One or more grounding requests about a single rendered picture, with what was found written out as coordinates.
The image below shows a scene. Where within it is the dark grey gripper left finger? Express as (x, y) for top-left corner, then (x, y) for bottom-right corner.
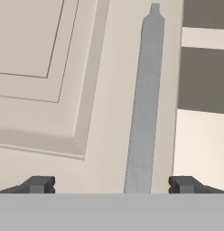
(0, 175), (56, 194)

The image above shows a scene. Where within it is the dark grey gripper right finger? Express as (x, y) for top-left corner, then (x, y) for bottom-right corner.
(168, 175), (224, 194)

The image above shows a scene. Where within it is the cream panelled cabinet door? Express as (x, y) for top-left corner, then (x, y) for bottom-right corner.
(0, 0), (185, 194)

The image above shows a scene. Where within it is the grey bar cabinet handle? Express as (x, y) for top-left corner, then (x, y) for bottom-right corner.
(123, 2), (166, 194)

